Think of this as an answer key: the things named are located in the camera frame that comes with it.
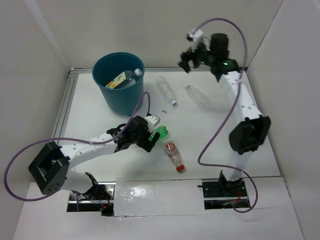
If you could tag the teal plastic bin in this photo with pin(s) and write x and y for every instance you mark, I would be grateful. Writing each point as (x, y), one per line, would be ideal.
(108, 67)

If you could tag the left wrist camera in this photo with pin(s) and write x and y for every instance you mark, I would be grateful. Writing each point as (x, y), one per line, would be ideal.
(152, 121)

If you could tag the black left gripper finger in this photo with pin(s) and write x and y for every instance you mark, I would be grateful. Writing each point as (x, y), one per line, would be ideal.
(145, 144)
(154, 137)

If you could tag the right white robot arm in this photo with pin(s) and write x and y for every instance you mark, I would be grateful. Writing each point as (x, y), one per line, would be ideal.
(192, 127)

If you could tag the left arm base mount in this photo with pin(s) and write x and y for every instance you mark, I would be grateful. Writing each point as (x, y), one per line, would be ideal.
(98, 198)

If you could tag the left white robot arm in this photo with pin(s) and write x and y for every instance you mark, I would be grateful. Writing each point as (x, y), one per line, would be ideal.
(52, 167)

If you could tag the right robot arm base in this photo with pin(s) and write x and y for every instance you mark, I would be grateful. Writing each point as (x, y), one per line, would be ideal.
(223, 194)

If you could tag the green plastic bottle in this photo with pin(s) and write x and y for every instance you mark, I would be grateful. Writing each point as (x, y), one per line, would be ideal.
(162, 130)

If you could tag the square clear labelled bottle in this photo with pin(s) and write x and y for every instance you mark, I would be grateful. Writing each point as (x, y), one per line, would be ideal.
(125, 79)

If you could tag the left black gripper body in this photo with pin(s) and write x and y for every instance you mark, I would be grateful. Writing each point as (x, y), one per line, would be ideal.
(134, 138)

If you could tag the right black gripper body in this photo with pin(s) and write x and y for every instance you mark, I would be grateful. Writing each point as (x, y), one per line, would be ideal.
(205, 56)

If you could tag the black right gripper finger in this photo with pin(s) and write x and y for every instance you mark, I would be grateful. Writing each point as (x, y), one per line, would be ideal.
(192, 57)
(184, 64)

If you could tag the clear bottle red cap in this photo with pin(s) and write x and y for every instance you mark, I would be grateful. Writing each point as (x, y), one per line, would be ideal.
(173, 153)

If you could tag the clear bottle blue-white cap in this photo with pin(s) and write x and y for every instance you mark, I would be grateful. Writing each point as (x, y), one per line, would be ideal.
(166, 90)

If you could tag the clear crinkled bottle white cap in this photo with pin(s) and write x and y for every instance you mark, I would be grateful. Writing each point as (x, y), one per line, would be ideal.
(199, 98)

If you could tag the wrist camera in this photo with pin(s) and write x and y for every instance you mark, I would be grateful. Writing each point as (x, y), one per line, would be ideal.
(152, 121)
(195, 37)

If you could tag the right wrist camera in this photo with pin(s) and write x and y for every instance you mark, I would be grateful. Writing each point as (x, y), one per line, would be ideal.
(195, 37)

